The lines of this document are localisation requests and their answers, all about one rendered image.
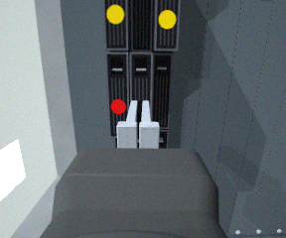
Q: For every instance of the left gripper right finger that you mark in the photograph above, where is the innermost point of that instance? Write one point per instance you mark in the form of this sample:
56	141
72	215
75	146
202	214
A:
149	132

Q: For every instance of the black server rack frame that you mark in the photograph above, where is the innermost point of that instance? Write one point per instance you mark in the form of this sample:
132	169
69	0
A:
228	100

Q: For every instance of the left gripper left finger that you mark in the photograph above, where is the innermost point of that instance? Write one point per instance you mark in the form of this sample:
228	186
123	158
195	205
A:
128	132

